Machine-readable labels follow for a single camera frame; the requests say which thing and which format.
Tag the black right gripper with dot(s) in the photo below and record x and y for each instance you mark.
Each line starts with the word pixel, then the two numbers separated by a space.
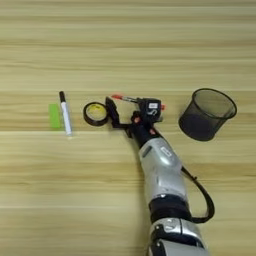
pixel 141 131

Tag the black pen red cap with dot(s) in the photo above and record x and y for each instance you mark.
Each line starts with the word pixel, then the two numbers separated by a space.
pixel 116 97

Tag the black tape roll yellow core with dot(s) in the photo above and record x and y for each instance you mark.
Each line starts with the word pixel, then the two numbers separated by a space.
pixel 95 122

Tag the black mesh pen cup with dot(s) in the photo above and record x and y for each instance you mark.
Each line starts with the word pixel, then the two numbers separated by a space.
pixel 200 123

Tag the small black box white label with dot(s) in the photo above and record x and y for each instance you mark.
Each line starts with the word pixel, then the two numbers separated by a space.
pixel 150 106

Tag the white marker black cap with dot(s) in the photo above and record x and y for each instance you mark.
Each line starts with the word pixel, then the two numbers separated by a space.
pixel 66 115

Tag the green eraser block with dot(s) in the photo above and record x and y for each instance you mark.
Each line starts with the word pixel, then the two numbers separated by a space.
pixel 55 116

